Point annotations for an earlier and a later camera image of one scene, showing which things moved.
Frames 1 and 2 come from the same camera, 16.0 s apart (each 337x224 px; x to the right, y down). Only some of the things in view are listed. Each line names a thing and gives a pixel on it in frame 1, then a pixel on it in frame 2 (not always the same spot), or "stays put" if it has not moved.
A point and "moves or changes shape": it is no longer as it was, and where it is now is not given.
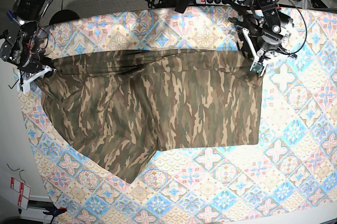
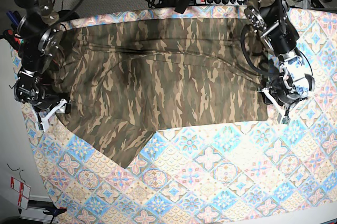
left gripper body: x=36 y=67 → x=47 y=106
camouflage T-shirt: x=117 y=109 moves or changes shape
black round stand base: x=63 y=15 stays put
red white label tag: x=24 y=191 stays put
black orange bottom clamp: x=54 y=212 stays put
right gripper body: x=268 y=45 → x=283 y=95
